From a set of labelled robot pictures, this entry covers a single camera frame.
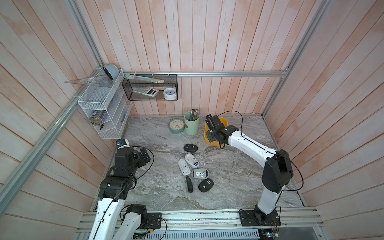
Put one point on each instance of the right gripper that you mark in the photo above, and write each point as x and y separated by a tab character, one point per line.
208	136

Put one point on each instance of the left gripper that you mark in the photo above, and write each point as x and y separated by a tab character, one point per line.
142	161

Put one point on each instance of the black mouse top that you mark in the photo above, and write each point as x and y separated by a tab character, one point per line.
190	148

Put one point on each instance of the grey white mouse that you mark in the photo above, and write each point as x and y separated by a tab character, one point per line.
200	173

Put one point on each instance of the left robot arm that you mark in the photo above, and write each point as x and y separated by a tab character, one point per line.
114	189

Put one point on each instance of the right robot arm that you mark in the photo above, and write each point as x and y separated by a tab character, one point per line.
277	166

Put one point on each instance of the black mouse bottom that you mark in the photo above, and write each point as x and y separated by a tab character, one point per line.
206	185

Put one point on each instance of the green pen cup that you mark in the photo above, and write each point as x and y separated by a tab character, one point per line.
191	127

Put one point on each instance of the pens in cup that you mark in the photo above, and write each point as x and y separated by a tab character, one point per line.
194	113

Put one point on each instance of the green round clock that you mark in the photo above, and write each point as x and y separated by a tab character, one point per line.
176	126

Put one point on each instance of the binder clips jar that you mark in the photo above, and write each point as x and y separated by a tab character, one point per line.
97	117

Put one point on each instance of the white tape roll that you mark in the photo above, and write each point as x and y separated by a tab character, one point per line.
170	94

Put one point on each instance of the white calculator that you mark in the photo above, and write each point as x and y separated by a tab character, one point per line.
149	92

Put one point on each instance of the clear triangle ruler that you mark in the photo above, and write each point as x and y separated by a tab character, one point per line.
98	81

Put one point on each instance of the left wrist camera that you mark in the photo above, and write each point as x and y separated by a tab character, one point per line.
122	143

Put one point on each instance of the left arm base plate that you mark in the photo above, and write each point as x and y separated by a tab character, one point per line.
151	221

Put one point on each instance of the white wire shelf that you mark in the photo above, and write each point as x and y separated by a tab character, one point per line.
114	101

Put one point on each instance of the black wire basket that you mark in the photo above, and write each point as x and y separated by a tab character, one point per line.
151	87

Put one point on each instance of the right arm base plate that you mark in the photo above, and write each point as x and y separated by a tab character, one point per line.
249	218

